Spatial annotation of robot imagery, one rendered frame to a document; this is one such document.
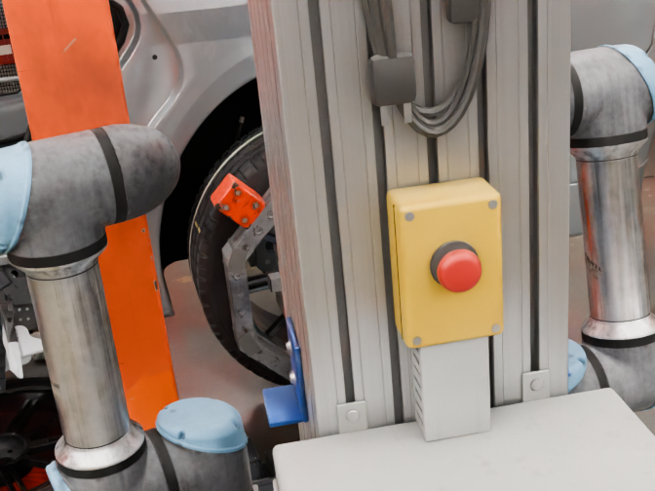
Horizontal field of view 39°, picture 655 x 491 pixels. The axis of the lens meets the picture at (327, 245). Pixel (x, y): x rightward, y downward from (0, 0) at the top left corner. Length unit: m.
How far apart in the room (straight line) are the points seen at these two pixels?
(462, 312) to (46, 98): 0.95
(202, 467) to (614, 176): 0.69
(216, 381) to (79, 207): 2.45
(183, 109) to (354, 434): 1.36
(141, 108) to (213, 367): 1.64
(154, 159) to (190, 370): 2.53
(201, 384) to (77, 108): 2.04
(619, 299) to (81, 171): 0.77
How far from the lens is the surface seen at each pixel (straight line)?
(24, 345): 1.51
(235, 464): 1.31
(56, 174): 1.08
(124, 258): 1.67
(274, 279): 1.84
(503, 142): 0.82
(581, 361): 1.38
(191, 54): 2.12
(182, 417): 1.31
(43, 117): 1.60
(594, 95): 1.31
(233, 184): 1.96
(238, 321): 2.08
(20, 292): 1.57
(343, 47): 0.77
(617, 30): 2.48
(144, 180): 1.10
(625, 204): 1.37
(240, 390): 3.42
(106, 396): 1.20
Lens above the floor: 1.73
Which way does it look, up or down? 22 degrees down
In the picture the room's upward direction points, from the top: 6 degrees counter-clockwise
